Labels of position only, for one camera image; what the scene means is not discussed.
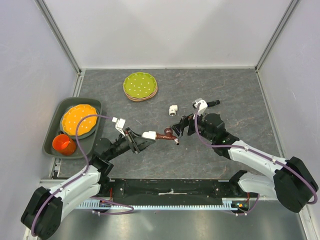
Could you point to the black cylindrical pipe piece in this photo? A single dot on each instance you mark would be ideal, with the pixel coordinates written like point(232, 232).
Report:
point(213, 103)

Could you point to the orange plastic cup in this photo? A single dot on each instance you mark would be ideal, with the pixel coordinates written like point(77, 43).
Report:
point(63, 144)

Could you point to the green dotted plate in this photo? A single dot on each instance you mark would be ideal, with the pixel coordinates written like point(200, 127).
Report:
point(139, 85)

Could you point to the second white elbow fitting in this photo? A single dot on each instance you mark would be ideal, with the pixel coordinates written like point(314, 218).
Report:
point(172, 111)

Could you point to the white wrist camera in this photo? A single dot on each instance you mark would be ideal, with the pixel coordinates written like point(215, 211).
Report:
point(201, 105)
point(119, 124)

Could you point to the orange dotted plate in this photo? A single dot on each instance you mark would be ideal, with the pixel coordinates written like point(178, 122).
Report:
point(84, 113)

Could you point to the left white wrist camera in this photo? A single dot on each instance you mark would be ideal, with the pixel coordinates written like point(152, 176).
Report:
point(119, 124)

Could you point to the brown wooden plate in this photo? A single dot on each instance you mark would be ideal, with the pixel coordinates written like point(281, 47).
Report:
point(140, 100)

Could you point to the pink plate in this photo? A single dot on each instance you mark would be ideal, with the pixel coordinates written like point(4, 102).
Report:
point(152, 96)

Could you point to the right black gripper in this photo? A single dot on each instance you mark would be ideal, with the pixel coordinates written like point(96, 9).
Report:
point(188, 121)

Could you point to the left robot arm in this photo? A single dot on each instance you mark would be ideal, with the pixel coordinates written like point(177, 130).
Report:
point(47, 207)

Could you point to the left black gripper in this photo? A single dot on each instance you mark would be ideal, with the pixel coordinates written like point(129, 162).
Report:
point(141, 142)

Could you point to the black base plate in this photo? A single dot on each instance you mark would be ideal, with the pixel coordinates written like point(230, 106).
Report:
point(170, 192)

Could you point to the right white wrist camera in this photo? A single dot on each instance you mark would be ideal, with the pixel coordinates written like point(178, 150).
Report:
point(201, 105)

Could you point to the white elbow pipe fitting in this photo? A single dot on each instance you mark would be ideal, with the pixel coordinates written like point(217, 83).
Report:
point(149, 135)

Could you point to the dark green tray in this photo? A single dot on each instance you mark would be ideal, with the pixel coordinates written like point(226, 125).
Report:
point(87, 143)

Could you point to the dark green plate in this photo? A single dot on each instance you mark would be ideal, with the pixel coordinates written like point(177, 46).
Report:
point(85, 135)

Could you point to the slotted cable duct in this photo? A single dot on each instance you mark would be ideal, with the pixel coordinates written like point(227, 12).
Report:
point(226, 205)

